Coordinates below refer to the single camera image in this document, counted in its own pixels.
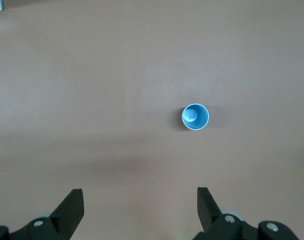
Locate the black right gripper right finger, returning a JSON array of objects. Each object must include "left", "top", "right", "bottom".
[{"left": 193, "top": 187, "right": 258, "bottom": 240}]

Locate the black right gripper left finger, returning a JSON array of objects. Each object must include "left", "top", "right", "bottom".
[{"left": 8, "top": 188, "right": 85, "bottom": 240}]

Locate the blue plastic cup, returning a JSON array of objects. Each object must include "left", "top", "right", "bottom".
[{"left": 181, "top": 103, "right": 210, "bottom": 131}]

